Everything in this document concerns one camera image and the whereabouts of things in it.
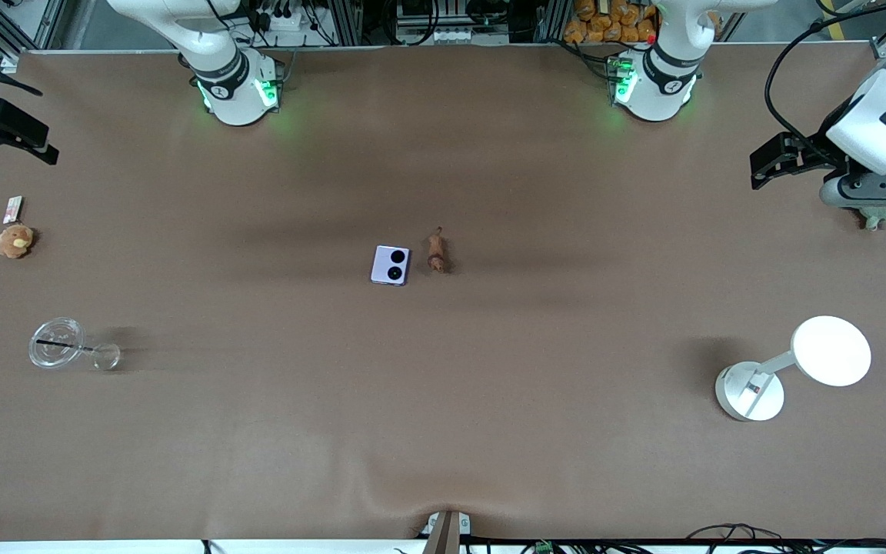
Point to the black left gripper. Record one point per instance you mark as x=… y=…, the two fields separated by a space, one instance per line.
x=814 y=151

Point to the lilac flip phone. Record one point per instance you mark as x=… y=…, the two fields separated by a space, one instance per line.
x=391 y=265

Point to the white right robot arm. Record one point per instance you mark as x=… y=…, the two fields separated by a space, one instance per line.
x=231 y=85

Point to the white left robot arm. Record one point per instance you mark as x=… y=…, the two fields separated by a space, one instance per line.
x=658 y=81

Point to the small white orange box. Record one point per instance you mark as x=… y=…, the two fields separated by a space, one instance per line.
x=13 y=208

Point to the brown bear plush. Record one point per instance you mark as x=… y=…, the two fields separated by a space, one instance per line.
x=15 y=241

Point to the green turtle plush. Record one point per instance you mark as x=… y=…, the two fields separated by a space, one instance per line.
x=883 y=219

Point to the white desk lamp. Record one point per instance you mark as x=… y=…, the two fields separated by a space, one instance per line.
x=827 y=350

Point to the clear plastic cup lid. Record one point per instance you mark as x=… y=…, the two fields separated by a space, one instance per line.
x=54 y=343

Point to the pile of orange plush toys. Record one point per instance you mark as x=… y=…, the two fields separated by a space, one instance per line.
x=612 y=21

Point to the small clear glass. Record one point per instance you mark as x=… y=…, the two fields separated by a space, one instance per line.
x=107 y=355

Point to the white power strip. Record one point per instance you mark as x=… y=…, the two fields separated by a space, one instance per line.
x=285 y=19

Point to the white multi-socket block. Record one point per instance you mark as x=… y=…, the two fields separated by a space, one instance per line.
x=451 y=35

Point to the metal table clamp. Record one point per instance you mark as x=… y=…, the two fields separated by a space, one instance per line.
x=445 y=531

